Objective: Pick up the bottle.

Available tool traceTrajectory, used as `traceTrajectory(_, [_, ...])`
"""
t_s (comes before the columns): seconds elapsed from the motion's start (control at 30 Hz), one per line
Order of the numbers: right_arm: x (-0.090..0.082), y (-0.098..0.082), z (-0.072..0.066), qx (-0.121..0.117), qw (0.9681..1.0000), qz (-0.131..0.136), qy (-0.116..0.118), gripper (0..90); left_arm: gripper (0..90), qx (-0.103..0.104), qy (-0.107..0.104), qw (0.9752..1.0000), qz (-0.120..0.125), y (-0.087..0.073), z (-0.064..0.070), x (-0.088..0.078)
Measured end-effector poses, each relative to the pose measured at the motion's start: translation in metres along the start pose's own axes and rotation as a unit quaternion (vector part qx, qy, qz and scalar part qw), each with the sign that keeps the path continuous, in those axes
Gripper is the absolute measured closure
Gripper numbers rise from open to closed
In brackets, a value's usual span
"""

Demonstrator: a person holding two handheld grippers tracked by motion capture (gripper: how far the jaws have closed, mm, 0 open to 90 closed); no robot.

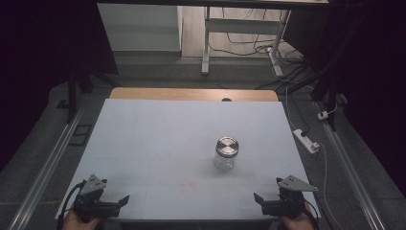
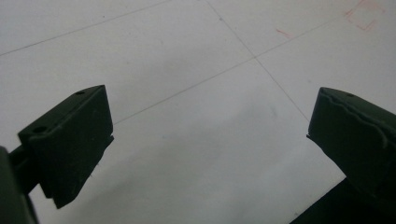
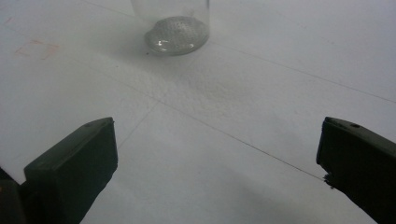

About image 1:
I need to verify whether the dark curtain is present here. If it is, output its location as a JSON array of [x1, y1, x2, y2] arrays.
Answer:
[[283, 0, 406, 196], [0, 0, 119, 173]]

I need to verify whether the white desk frame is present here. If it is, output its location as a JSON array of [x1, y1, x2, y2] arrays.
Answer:
[[200, 6, 292, 78]]

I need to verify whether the black rectangular frame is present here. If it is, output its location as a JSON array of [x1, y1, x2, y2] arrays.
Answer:
[[68, 124, 94, 148]]

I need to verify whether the metal floor rail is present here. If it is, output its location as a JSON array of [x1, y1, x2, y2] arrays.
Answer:
[[8, 104, 89, 230], [314, 102, 387, 230]]

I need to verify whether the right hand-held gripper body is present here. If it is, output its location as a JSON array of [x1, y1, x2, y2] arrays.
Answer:
[[276, 174, 319, 219]]

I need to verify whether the thin white cable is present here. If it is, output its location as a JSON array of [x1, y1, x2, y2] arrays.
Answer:
[[284, 86, 298, 132]]

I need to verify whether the white power strip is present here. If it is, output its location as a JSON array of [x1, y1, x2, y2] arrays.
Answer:
[[292, 128, 321, 155]]

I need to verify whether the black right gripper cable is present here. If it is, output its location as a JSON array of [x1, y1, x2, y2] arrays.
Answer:
[[303, 197, 322, 230]]

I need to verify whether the clear glass jar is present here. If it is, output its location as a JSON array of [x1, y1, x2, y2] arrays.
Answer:
[[213, 149, 238, 172]]

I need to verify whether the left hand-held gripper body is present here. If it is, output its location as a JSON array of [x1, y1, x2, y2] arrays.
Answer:
[[73, 173, 111, 223]]

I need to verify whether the person's right hand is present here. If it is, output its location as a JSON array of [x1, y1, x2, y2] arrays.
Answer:
[[278, 204, 317, 230]]

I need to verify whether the white power strip cable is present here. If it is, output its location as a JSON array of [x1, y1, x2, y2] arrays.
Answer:
[[318, 142, 346, 230]]

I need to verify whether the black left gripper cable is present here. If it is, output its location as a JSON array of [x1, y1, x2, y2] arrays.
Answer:
[[56, 180, 87, 230]]

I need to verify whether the white foam board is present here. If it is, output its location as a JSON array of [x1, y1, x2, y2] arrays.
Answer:
[[55, 98, 322, 221]]

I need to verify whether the black metal stand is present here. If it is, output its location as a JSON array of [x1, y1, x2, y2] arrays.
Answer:
[[56, 63, 119, 124], [277, 63, 339, 132]]

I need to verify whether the white cabinet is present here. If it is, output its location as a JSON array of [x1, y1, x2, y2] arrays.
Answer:
[[97, 3, 184, 52]]

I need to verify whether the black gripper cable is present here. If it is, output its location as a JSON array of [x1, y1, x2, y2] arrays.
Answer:
[[56, 180, 87, 230], [303, 197, 322, 230]]

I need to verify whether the person's left hand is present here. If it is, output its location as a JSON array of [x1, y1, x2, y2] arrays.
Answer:
[[61, 209, 103, 230]]

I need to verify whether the tangle of black cables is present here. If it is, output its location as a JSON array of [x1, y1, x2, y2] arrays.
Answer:
[[209, 8, 307, 91]]

